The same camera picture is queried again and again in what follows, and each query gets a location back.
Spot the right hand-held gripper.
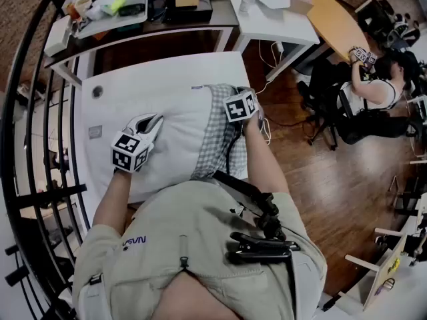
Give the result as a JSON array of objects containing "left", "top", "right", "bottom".
[{"left": 222, "top": 89, "right": 267, "bottom": 126}]

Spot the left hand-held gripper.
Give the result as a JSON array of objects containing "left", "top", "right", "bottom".
[{"left": 109, "top": 112, "right": 165, "bottom": 175}]

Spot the white pillow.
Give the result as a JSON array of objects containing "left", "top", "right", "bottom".
[{"left": 85, "top": 85, "right": 218, "bottom": 205}]

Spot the grey checked pillowcase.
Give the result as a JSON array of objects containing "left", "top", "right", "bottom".
[{"left": 189, "top": 83, "right": 256, "bottom": 183}]

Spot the person's left forearm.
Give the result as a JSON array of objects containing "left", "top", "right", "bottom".
[{"left": 92, "top": 169, "right": 133, "bottom": 237}]

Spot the white work table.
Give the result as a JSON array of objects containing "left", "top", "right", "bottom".
[{"left": 73, "top": 51, "right": 253, "bottom": 211}]

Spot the black clip-mounted screen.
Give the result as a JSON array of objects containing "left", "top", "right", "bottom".
[{"left": 212, "top": 169, "right": 302, "bottom": 267}]

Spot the black office chair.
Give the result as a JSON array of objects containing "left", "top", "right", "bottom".
[
  {"left": 296, "top": 58, "right": 350, "bottom": 152},
  {"left": 335, "top": 80, "right": 421, "bottom": 146},
  {"left": 358, "top": 0, "right": 421, "bottom": 49}
]

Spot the white side table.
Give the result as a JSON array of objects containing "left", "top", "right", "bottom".
[{"left": 222, "top": 0, "right": 321, "bottom": 83}]

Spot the dark-topped white-framed table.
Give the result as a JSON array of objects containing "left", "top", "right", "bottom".
[{"left": 43, "top": 0, "right": 240, "bottom": 88}]

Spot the beige zip vest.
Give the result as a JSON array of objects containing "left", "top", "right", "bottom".
[{"left": 71, "top": 178, "right": 330, "bottom": 320}]

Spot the black flat box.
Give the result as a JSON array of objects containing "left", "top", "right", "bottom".
[{"left": 162, "top": 0, "right": 214, "bottom": 25}]

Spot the white plastic tray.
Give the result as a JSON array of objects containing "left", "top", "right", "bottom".
[{"left": 75, "top": 0, "right": 149, "bottom": 39}]

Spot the black metal railing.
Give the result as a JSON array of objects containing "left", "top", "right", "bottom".
[{"left": 0, "top": 0, "right": 97, "bottom": 320}]

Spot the black pouch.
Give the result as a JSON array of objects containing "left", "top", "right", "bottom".
[{"left": 117, "top": 2, "right": 147, "bottom": 17}]

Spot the flat white box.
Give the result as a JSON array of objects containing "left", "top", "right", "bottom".
[{"left": 43, "top": 14, "right": 73, "bottom": 57}]

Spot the neon yellow cloth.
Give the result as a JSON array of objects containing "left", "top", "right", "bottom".
[{"left": 101, "top": 0, "right": 130, "bottom": 17}]

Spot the round wooden table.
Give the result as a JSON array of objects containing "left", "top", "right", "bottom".
[{"left": 304, "top": 0, "right": 371, "bottom": 63}]

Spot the person's bare chest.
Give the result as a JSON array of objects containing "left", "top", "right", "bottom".
[{"left": 156, "top": 271, "right": 241, "bottom": 320}]

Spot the light wooden panel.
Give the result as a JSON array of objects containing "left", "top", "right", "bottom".
[{"left": 362, "top": 234, "right": 408, "bottom": 311}]

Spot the white cable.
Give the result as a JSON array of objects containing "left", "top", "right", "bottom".
[{"left": 253, "top": 38, "right": 284, "bottom": 146}]

